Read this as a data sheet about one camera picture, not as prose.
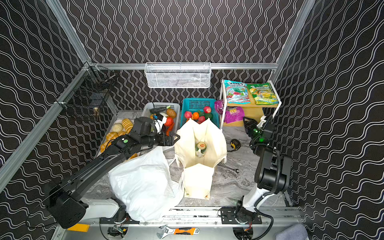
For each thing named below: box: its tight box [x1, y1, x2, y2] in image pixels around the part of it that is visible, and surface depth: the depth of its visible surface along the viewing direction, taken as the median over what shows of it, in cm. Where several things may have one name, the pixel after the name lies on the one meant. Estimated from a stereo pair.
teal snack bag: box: [224, 79, 251, 104], surface depth 82 cm
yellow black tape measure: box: [230, 138, 242, 151], surface depth 100 cm
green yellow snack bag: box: [247, 82, 279, 105], surface depth 81 cm
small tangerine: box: [193, 112, 200, 120], surface depth 114 cm
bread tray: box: [96, 115, 136, 159], surface depth 108 cm
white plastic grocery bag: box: [108, 146, 185, 222], surface depth 77 cm
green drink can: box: [195, 141, 207, 158], surface depth 90 cm
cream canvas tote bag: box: [174, 118, 228, 200], surface depth 79 cm
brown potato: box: [166, 108, 177, 119], surface depth 114 cm
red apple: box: [184, 111, 193, 119], surface depth 109 cm
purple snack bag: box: [215, 99, 245, 124], surface depth 93 cm
